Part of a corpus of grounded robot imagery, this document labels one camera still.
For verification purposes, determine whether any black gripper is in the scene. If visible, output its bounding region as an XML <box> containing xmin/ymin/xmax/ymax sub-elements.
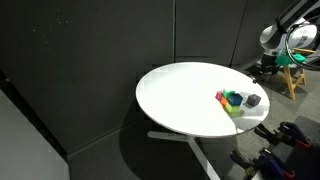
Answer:
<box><xmin>260</xmin><ymin>55</ymin><xmax>279</xmax><ymax>74</ymax></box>

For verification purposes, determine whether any gray block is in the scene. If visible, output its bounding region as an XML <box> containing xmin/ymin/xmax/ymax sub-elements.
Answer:
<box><xmin>247</xmin><ymin>94</ymin><xmax>261</xmax><ymax>107</ymax></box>

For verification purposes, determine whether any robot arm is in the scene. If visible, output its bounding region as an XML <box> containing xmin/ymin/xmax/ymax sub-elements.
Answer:
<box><xmin>259</xmin><ymin>0</ymin><xmax>320</xmax><ymax>74</ymax></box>

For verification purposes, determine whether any blue block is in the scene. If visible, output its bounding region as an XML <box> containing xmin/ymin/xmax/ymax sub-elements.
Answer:
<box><xmin>228</xmin><ymin>93</ymin><xmax>243</xmax><ymax>106</ymax></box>

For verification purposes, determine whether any lime green block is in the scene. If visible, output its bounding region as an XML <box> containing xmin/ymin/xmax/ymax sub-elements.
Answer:
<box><xmin>225</xmin><ymin>103</ymin><xmax>240</xmax><ymax>114</ymax></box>

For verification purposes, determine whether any orange block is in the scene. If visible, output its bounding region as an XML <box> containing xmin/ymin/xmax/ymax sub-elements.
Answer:
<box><xmin>220</xmin><ymin>97</ymin><xmax>228</xmax><ymax>107</ymax></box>

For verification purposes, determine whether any magenta block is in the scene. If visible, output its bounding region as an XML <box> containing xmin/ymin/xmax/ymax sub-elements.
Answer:
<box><xmin>215</xmin><ymin>91</ymin><xmax>223</xmax><ymax>101</ymax></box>

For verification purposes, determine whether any wooden lounge chair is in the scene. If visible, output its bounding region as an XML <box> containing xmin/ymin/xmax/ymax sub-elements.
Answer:
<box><xmin>249</xmin><ymin>47</ymin><xmax>317</xmax><ymax>101</ymax></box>

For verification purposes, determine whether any upper blue spring clamp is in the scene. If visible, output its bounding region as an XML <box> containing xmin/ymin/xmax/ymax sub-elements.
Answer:
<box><xmin>254</xmin><ymin>122</ymin><xmax>311</xmax><ymax>149</ymax></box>

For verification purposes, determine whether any blue spring clamp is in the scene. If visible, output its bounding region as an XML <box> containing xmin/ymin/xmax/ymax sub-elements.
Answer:
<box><xmin>230</xmin><ymin>148</ymin><xmax>296</xmax><ymax>180</ymax></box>
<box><xmin>254</xmin><ymin>122</ymin><xmax>311</xmax><ymax>149</ymax></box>

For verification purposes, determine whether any round white table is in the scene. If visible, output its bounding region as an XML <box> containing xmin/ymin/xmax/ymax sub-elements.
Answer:
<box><xmin>136</xmin><ymin>62</ymin><xmax>270</xmax><ymax>180</ymax></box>

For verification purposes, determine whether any lower blue spring clamp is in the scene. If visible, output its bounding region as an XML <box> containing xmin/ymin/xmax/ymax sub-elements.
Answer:
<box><xmin>230</xmin><ymin>148</ymin><xmax>296</xmax><ymax>180</ymax></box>

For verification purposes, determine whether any white cabinet corner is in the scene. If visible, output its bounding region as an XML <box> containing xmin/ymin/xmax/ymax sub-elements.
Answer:
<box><xmin>0</xmin><ymin>90</ymin><xmax>70</xmax><ymax>180</ymax></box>

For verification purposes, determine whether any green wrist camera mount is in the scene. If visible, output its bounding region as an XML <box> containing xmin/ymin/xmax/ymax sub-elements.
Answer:
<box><xmin>275</xmin><ymin>50</ymin><xmax>306</xmax><ymax>66</ymax></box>

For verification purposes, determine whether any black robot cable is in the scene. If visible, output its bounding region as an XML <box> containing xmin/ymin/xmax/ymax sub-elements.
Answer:
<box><xmin>274</xmin><ymin>14</ymin><xmax>320</xmax><ymax>72</ymax></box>

